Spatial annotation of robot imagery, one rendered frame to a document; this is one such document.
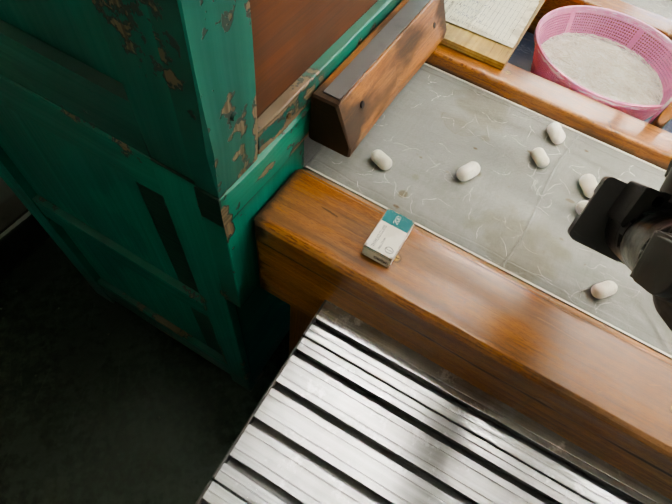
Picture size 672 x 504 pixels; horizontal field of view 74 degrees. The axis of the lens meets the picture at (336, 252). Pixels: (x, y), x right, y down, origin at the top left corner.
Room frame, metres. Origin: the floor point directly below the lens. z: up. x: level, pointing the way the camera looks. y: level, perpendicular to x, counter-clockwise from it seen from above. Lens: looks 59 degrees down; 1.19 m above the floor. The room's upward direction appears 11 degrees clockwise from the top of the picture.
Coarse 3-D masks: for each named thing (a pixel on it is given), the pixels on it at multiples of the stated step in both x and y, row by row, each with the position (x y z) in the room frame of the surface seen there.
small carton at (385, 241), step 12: (384, 216) 0.30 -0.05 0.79; (396, 216) 0.31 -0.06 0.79; (384, 228) 0.29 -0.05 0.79; (396, 228) 0.29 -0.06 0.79; (408, 228) 0.30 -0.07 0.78; (372, 240) 0.27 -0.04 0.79; (384, 240) 0.27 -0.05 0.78; (396, 240) 0.28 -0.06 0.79; (372, 252) 0.26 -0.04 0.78; (384, 252) 0.26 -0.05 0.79; (396, 252) 0.26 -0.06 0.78; (384, 264) 0.25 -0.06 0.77
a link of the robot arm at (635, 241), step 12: (648, 216) 0.25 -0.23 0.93; (660, 216) 0.24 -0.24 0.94; (636, 228) 0.23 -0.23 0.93; (648, 228) 0.22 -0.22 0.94; (660, 228) 0.22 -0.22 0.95; (624, 240) 0.23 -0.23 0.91; (636, 240) 0.22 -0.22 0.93; (648, 240) 0.21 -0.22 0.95; (624, 252) 0.22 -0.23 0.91; (636, 252) 0.21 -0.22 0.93
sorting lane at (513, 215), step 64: (384, 128) 0.49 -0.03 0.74; (448, 128) 0.52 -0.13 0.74; (512, 128) 0.55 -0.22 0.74; (384, 192) 0.38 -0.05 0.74; (448, 192) 0.40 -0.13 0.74; (512, 192) 0.42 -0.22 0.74; (576, 192) 0.44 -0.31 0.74; (512, 256) 0.32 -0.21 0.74; (576, 256) 0.34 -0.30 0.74; (640, 320) 0.26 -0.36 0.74
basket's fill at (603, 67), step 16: (576, 32) 0.85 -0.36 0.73; (544, 48) 0.79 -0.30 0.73; (560, 48) 0.78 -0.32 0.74; (576, 48) 0.79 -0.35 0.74; (592, 48) 0.80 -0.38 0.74; (608, 48) 0.81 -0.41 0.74; (560, 64) 0.74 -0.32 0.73; (576, 64) 0.76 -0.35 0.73; (592, 64) 0.75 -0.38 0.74; (608, 64) 0.76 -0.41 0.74; (624, 64) 0.77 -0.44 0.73; (640, 64) 0.79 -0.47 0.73; (576, 80) 0.70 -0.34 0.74; (592, 80) 0.71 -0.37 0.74; (608, 80) 0.72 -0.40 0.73; (624, 80) 0.72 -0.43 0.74; (640, 80) 0.74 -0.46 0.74; (656, 80) 0.75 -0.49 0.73; (608, 96) 0.68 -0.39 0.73; (624, 96) 0.68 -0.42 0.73; (640, 96) 0.69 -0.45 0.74; (656, 96) 0.71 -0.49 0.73
